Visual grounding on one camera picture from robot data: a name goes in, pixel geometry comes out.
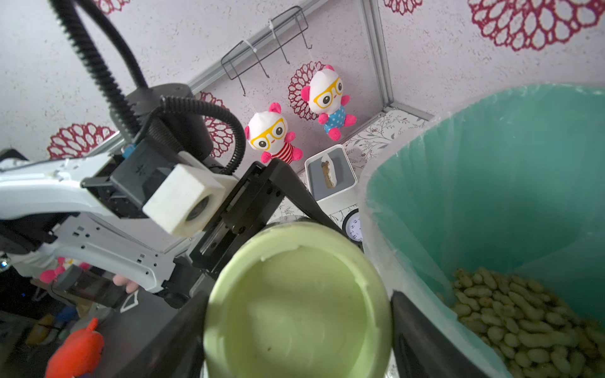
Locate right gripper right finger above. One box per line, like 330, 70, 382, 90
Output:
391, 291, 486, 377

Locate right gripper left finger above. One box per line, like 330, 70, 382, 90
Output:
117, 295, 208, 378

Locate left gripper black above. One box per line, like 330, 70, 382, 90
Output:
190, 160, 341, 278

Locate green lid peanut jar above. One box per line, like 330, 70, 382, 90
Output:
203, 221, 392, 377

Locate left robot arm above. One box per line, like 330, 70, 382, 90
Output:
1, 84, 335, 308

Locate peanuts in bin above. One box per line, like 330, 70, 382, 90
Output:
452, 268, 604, 377

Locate white tissue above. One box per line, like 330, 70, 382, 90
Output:
321, 155, 337, 189

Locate plush toy red striped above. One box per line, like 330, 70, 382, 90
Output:
244, 102, 303, 165

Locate black alarm clock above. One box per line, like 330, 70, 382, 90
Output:
342, 209, 363, 246

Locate red plush toy outside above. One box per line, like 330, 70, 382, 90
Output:
45, 318, 105, 378

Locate plush toy blue dotted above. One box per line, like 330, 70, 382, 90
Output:
299, 65, 357, 142

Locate green trash bin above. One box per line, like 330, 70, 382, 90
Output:
366, 83, 605, 327

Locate black wire wall rack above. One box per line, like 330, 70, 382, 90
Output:
220, 6, 313, 97

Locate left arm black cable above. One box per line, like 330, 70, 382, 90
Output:
46, 0, 247, 176

